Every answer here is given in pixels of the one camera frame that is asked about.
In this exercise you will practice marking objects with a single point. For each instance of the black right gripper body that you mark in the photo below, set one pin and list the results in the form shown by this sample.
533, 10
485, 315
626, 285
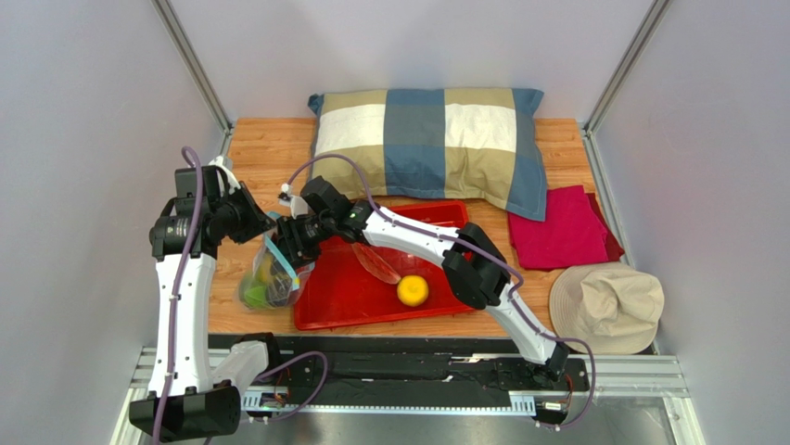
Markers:
286, 238

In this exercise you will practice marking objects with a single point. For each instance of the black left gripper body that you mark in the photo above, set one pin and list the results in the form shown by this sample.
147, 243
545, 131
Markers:
240, 218

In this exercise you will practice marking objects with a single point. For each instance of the clear zip top bag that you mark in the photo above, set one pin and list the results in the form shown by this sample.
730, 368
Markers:
282, 264

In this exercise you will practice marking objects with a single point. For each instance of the yellow fake lemon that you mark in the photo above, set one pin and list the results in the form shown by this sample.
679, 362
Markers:
412, 290

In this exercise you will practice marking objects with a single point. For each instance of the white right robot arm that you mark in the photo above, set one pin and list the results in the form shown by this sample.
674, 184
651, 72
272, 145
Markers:
478, 275

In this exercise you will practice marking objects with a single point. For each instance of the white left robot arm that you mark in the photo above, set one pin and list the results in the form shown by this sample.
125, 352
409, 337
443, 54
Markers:
186, 397

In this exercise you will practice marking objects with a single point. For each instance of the yellow green fake mango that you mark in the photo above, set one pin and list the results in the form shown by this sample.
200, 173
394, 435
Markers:
268, 272

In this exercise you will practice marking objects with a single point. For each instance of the green fake lime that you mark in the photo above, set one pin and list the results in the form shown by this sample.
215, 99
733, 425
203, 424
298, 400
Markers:
254, 295

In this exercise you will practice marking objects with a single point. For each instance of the red plastic tray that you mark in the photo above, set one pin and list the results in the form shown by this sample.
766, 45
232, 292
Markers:
340, 292

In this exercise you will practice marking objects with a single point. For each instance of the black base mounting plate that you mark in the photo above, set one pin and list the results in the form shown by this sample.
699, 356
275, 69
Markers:
411, 372

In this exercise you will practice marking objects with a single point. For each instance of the checkered blue beige pillow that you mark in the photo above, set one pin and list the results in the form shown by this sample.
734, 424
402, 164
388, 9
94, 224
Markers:
456, 143

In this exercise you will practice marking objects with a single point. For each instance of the magenta folded cloth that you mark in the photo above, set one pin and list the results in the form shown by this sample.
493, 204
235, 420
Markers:
570, 235

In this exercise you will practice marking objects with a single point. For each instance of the dark red cloth underneath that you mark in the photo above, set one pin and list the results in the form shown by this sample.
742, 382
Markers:
612, 246

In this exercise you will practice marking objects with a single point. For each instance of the beige bucket hat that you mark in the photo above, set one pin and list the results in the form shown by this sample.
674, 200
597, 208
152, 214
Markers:
612, 307

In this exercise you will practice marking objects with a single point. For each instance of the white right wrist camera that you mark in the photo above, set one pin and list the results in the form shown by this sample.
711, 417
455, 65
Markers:
297, 205

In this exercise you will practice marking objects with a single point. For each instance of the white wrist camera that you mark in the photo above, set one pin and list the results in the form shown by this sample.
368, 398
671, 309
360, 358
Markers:
297, 205
226, 165

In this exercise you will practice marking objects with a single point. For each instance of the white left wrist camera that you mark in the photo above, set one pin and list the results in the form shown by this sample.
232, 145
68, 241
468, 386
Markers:
226, 165

